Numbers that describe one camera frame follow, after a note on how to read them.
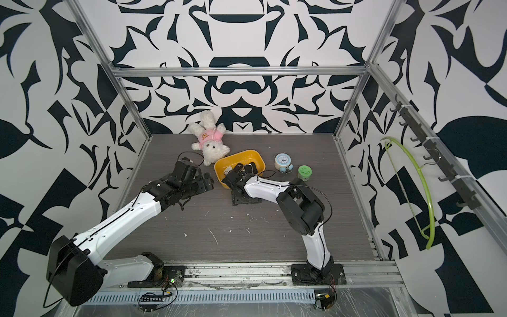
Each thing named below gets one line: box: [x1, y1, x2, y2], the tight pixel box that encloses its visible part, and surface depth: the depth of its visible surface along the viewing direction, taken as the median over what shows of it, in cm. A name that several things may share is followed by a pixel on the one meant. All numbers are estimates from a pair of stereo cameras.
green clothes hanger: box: [380, 136, 436, 249], surface depth 62 cm
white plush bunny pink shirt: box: [188, 110, 231, 167], surface depth 110 cm
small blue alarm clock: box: [273, 151, 294, 174], surface depth 105 cm
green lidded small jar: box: [297, 165, 313, 182], surface depth 101 cm
